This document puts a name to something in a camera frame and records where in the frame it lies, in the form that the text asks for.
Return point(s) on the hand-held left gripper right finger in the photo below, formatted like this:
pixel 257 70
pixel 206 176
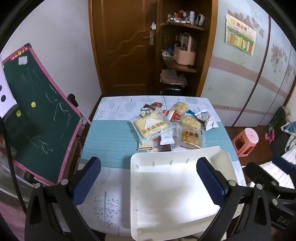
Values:
pixel 210 183

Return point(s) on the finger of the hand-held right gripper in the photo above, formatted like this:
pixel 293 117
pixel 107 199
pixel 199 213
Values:
pixel 284 164
pixel 261 175

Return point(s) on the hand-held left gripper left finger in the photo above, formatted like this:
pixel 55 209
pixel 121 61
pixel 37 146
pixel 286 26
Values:
pixel 86 180

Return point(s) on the white plastic tray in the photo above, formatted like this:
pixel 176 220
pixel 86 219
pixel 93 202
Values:
pixel 171 192

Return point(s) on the fried snack clear packet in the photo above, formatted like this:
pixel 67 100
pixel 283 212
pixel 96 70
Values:
pixel 190 137

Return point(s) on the dark brown snack packet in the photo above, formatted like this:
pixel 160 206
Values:
pixel 165 147

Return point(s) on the silver white wrapper packet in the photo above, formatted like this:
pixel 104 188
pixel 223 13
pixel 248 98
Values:
pixel 208 120

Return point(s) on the clear packet of yellow puffs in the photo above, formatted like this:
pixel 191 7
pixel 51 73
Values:
pixel 179 107
pixel 190 122

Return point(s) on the tan wafer packet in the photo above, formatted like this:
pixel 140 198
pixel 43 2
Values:
pixel 146 147

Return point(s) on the large yellow cake packet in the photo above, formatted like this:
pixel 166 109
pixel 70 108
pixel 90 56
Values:
pixel 150 126

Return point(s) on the striped bed sheet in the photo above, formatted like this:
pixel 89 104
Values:
pixel 289 182

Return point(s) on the blue white cloth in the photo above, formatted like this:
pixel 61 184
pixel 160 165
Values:
pixel 290 134

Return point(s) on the pink toy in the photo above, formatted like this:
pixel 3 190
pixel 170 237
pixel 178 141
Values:
pixel 269 135

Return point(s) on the pink plastic stool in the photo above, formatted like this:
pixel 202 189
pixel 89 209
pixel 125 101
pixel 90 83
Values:
pixel 246 139

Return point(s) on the teal table mat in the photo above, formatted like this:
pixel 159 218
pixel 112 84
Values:
pixel 108 143

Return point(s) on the green box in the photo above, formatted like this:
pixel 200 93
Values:
pixel 276 119

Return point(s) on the small white snack packet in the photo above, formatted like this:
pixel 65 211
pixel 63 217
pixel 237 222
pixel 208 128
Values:
pixel 167 139

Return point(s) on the blue white snack packet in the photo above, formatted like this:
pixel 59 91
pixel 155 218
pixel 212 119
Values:
pixel 190 112

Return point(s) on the red white snack packet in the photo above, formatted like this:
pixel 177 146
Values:
pixel 175 115

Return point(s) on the black easel knob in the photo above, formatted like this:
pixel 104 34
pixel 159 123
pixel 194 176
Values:
pixel 72 98

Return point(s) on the yellow smiley magnet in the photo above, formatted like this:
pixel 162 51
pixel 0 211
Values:
pixel 34 104
pixel 18 113

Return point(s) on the floral wardrobe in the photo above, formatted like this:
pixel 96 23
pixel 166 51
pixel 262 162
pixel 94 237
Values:
pixel 238 81

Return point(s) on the red brown candy wrapper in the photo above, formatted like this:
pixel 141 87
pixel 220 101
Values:
pixel 153 106

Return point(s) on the folded pink cloths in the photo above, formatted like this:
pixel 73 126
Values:
pixel 172 77

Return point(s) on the white perforated panel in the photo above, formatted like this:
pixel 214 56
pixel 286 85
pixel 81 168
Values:
pixel 5 92

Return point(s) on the pink basket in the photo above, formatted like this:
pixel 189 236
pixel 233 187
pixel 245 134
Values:
pixel 185 56

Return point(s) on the wooden corner shelf unit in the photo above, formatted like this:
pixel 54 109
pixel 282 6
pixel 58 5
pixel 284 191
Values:
pixel 205 46

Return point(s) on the brown wooden door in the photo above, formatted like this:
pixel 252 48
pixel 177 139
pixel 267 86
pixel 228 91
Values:
pixel 124 46

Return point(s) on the row of small bottles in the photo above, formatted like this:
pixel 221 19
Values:
pixel 182 17

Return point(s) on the green chalkboard with pink frame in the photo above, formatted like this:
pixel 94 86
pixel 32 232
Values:
pixel 39 115

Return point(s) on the wall poster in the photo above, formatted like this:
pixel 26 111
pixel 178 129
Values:
pixel 240 32

